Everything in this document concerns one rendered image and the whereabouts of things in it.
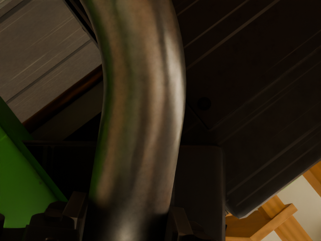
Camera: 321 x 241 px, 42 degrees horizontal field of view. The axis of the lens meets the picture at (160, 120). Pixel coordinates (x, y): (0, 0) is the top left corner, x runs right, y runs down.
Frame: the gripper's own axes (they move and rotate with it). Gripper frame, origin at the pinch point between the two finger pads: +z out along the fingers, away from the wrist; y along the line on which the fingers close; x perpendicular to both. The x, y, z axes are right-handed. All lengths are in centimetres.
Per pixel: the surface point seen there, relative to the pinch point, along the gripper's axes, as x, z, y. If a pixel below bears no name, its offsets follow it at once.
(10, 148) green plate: 2.1, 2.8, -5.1
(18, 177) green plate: 1.0, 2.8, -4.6
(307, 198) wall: -149, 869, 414
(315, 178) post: -6, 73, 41
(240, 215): -0.4, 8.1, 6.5
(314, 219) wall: -189, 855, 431
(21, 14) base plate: 13.0, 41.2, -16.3
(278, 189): 1.3, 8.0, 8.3
